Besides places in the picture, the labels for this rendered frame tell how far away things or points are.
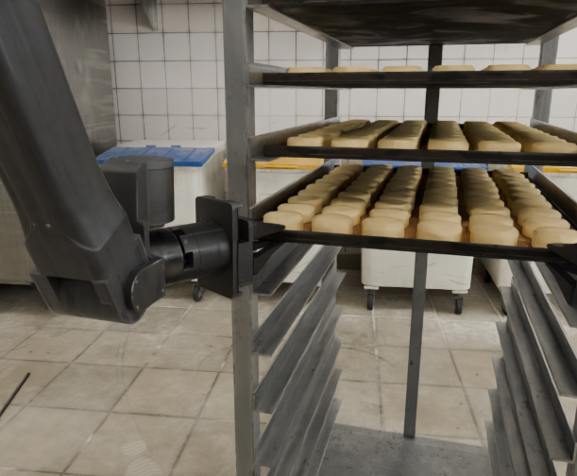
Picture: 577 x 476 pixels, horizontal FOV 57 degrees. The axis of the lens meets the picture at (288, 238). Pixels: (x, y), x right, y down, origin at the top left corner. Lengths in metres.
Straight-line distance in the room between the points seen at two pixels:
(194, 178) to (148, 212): 2.09
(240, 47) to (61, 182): 0.36
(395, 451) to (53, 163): 1.25
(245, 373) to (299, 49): 2.50
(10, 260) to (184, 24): 1.56
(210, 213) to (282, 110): 2.56
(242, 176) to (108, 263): 0.32
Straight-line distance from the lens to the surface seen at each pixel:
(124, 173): 0.48
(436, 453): 1.50
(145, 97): 3.31
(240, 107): 0.68
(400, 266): 2.58
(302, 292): 0.98
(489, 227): 0.64
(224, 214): 0.55
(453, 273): 2.62
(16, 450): 1.90
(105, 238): 0.41
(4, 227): 2.73
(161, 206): 0.49
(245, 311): 0.74
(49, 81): 0.37
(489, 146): 0.70
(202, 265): 0.53
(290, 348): 0.97
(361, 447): 1.49
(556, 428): 0.85
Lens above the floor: 1.03
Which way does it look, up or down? 15 degrees down
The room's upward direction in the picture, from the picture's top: straight up
